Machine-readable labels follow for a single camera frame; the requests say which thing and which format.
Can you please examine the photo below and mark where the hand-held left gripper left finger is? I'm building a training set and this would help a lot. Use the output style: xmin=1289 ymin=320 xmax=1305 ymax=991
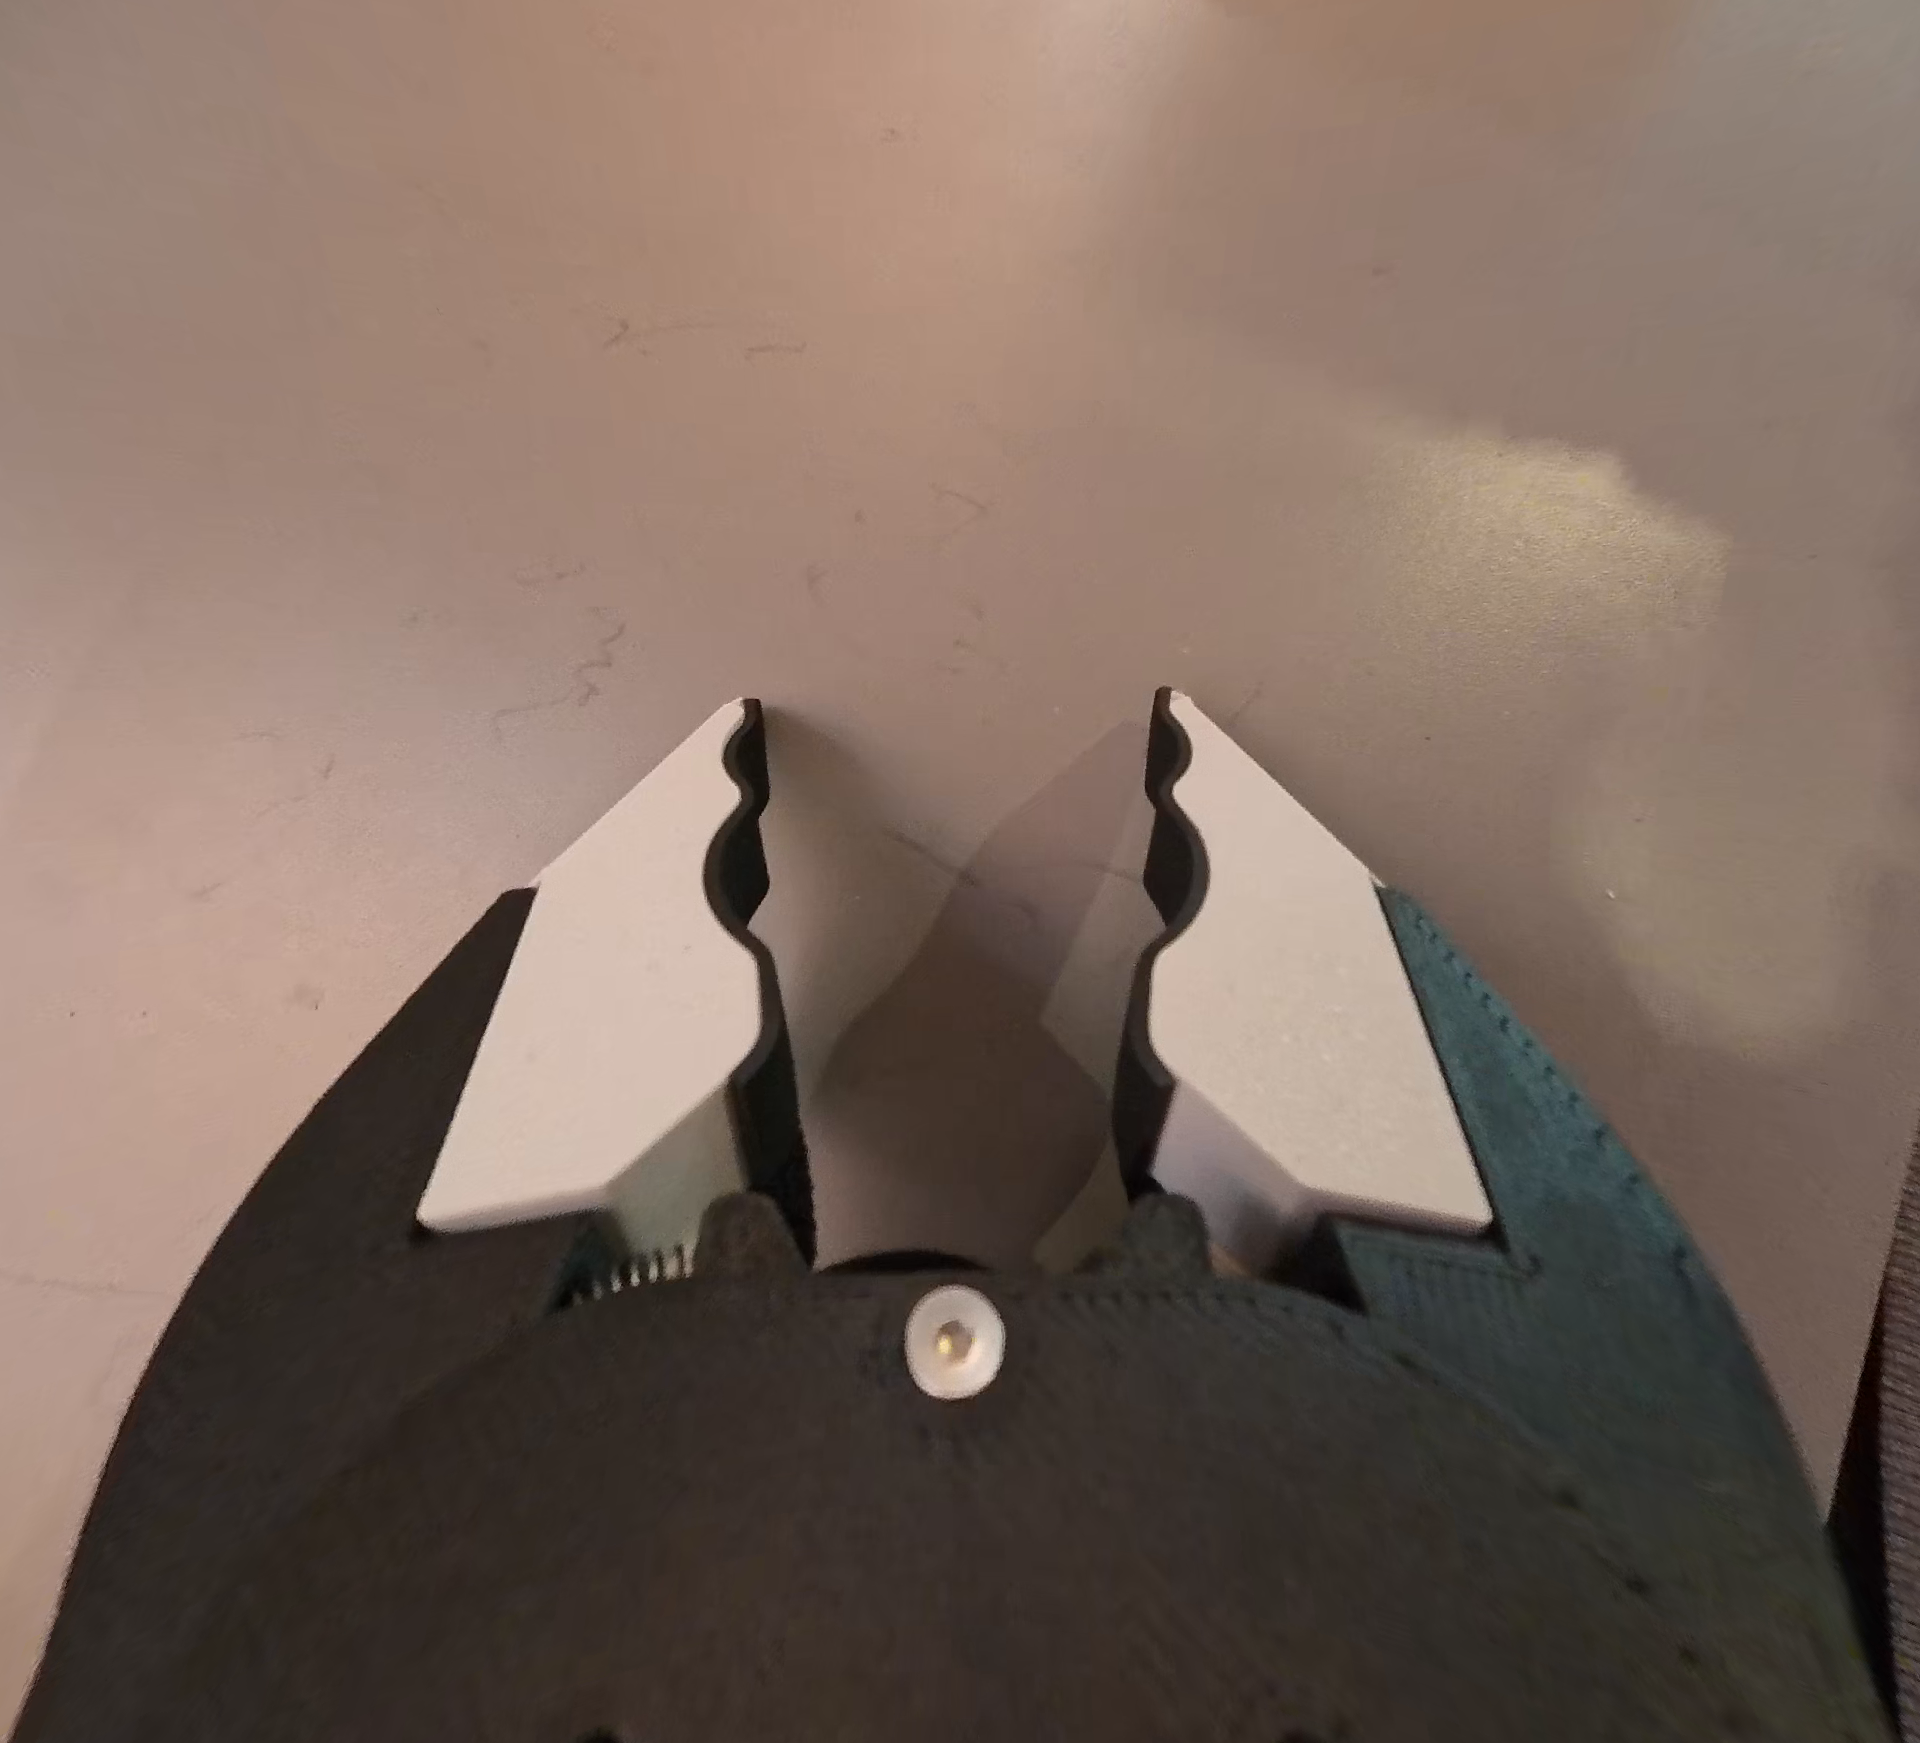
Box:
xmin=415 ymin=695 xmax=819 ymax=1272

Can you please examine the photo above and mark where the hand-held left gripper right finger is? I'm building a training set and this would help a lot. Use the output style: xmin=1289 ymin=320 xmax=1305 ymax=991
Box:
xmin=1110 ymin=685 xmax=1494 ymax=1281

